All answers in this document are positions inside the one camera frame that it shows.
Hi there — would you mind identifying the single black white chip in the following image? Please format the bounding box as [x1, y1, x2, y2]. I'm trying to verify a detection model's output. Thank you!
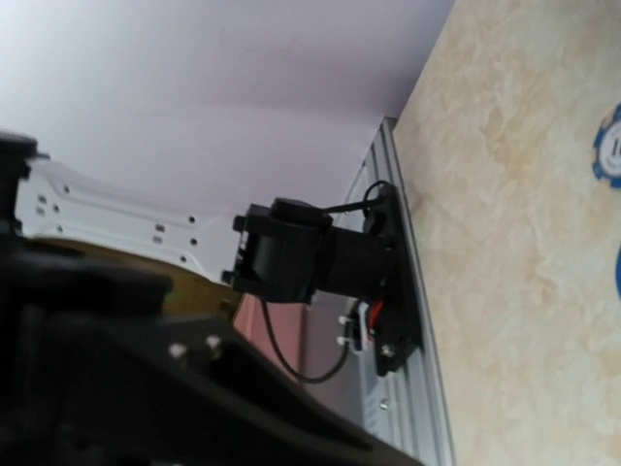
[592, 104, 620, 190]

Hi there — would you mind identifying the blue round button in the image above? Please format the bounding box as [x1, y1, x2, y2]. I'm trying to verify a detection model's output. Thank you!
[614, 248, 621, 298]

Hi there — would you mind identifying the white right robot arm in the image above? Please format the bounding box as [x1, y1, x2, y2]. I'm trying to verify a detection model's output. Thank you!
[1, 133, 412, 465]

